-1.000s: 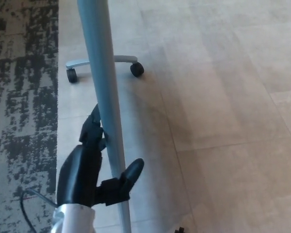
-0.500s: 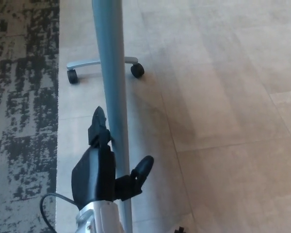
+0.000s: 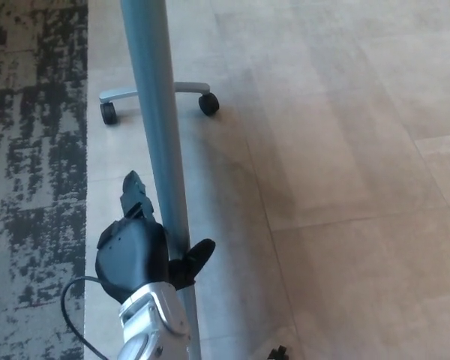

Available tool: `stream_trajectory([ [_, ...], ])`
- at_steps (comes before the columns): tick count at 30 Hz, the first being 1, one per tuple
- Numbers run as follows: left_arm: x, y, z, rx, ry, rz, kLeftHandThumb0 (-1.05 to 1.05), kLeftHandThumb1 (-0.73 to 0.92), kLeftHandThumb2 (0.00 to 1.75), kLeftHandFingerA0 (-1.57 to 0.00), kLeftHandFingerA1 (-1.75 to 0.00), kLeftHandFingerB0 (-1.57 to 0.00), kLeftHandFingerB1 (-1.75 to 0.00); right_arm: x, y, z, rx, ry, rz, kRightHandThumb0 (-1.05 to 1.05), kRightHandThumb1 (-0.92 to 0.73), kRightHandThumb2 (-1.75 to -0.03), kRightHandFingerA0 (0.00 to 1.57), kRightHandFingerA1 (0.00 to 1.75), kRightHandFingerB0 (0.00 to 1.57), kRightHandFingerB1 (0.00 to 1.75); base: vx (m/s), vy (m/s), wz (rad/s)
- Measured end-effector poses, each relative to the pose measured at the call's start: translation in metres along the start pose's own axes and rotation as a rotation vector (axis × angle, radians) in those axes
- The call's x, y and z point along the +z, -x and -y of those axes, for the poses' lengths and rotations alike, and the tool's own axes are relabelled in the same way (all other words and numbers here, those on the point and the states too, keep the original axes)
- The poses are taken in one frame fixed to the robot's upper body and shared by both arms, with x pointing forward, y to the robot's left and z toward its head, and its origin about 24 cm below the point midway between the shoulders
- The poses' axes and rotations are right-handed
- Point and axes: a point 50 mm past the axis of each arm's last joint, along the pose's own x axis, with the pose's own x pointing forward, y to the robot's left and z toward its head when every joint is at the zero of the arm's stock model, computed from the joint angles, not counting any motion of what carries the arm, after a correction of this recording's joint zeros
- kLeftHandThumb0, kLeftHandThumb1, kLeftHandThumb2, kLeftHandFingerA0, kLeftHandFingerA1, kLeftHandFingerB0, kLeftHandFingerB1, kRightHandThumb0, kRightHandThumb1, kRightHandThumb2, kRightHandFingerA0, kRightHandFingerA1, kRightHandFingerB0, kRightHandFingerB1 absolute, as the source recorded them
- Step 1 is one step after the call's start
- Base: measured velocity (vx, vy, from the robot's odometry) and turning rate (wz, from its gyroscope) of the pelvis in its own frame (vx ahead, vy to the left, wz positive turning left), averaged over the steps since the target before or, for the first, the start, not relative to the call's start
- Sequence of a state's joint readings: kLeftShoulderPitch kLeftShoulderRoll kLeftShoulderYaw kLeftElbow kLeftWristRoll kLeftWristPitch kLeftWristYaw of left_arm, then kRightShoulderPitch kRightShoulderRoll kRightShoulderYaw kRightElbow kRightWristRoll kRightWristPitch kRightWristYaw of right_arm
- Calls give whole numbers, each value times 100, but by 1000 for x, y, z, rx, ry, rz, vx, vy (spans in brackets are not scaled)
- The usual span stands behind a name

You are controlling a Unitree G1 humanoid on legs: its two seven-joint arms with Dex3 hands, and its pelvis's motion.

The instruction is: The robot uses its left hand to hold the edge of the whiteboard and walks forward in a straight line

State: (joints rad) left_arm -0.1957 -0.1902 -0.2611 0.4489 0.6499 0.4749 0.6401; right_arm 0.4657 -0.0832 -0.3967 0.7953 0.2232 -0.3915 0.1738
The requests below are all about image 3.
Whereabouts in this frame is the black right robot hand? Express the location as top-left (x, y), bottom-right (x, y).
top-left (94, 169), bottom-right (217, 306)

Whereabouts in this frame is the mobile glass whiteboard grey frame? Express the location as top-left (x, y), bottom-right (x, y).
top-left (118, 0), bottom-right (204, 360)

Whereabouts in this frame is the grey curved whiteboard base leg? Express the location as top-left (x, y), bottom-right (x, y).
top-left (98, 81), bottom-right (212, 104)

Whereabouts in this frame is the black caster wheel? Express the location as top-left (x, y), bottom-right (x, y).
top-left (99, 101), bottom-right (119, 126)
top-left (267, 345), bottom-right (291, 360)
top-left (198, 93), bottom-right (221, 116)

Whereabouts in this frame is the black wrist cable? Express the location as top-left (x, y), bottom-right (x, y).
top-left (60, 275), bottom-right (125, 359)

